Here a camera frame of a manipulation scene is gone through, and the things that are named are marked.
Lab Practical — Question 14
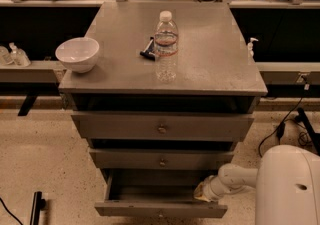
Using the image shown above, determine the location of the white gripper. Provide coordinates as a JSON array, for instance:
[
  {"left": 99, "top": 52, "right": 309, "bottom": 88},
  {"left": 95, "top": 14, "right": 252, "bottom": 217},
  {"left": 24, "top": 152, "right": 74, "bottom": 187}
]
[{"left": 194, "top": 175, "right": 229, "bottom": 202}]

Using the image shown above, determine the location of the grey bottom drawer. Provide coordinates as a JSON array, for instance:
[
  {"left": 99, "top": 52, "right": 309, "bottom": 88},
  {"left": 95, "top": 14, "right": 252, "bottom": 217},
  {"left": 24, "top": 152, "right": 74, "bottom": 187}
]
[{"left": 95, "top": 169, "right": 228, "bottom": 218}]

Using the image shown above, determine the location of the grey drawer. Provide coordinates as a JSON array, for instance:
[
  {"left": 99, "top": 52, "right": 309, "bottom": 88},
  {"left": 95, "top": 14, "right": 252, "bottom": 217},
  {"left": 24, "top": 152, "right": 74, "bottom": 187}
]
[
  {"left": 72, "top": 112, "right": 253, "bottom": 142},
  {"left": 95, "top": 169, "right": 228, "bottom": 218},
  {"left": 89, "top": 149, "right": 233, "bottom": 170}
]

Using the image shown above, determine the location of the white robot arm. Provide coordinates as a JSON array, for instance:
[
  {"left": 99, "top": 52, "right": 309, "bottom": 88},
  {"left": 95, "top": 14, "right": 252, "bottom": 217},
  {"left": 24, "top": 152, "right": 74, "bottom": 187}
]
[{"left": 193, "top": 145, "right": 320, "bottom": 225}]

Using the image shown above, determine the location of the grey middle drawer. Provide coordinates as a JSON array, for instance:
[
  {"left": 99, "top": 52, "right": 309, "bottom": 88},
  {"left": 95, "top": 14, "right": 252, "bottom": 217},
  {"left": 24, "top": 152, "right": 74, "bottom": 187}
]
[{"left": 89, "top": 149, "right": 233, "bottom": 170}]

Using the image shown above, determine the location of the grey drawer cabinet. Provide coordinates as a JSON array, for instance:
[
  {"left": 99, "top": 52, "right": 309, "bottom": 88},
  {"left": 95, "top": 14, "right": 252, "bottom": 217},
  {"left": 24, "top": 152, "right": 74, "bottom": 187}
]
[{"left": 58, "top": 0, "right": 269, "bottom": 187}]

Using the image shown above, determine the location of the grey top drawer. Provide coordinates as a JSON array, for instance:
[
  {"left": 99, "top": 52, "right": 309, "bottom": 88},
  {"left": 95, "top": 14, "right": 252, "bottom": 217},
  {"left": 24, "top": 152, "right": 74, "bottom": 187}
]
[{"left": 72, "top": 112, "right": 253, "bottom": 142}]

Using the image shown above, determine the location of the black stand leg right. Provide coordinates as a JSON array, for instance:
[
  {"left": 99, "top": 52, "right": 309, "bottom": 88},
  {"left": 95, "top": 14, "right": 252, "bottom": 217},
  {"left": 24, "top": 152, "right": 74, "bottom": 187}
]
[{"left": 297, "top": 108, "right": 320, "bottom": 156}]

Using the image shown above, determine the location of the white pump bottle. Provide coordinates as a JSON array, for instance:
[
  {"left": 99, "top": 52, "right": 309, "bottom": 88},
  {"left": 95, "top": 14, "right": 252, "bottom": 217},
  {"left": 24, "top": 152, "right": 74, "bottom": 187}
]
[{"left": 247, "top": 37, "right": 259, "bottom": 57}]

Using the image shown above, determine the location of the black razor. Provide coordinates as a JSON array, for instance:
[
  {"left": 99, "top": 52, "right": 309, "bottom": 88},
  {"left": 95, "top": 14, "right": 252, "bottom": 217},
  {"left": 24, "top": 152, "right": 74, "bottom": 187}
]
[{"left": 140, "top": 38, "right": 155, "bottom": 61}]

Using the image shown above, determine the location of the clear plastic water bottle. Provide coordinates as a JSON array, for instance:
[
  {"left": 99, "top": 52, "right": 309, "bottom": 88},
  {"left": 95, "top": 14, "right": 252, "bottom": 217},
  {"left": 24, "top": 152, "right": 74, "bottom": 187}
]
[{"left": 154, "top": 11, "right": 179, "bottom": 83}]

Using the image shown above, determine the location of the black stand base bottom left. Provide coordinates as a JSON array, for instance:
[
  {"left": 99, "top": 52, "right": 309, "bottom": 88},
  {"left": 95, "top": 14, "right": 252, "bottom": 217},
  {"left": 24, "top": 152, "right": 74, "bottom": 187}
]
[{"left": 30, "top": 191, "right": 46, "bottom": 225}]

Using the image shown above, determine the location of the white bowl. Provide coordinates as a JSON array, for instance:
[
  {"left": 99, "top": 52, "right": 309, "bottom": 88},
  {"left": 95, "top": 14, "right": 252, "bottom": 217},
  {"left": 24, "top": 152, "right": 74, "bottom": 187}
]
[{"left": 55, "top": 37, "right": 100, "bottom": 73}]

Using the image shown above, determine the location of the clear bottle on ledge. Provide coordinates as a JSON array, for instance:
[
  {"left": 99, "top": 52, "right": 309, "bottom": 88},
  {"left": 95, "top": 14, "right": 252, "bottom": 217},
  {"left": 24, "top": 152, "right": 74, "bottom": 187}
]
[{"left": 9, "top": 42, "right": 31, "bottom": 67}]

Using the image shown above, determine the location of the clear container at left edge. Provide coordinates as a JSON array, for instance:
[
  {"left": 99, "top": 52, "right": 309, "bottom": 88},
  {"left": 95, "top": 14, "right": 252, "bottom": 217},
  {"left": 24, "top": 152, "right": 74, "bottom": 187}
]
[{"left": 0, "top": 46, "right": 13, "bottom": 65}]

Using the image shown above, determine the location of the black floor cable with adapter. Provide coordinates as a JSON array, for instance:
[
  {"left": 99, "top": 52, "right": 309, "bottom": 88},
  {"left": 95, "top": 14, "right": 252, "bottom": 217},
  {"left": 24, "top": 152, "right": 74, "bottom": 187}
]
[{"left": 258, "top": 83, "right": 312, "bottom": 157}]

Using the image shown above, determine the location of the black cable bottom left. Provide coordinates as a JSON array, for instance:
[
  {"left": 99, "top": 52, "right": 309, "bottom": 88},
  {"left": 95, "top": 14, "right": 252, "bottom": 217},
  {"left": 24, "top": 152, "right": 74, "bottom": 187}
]
[{"left": 0, "top": 196, "right": 25, "bottom": 225}]

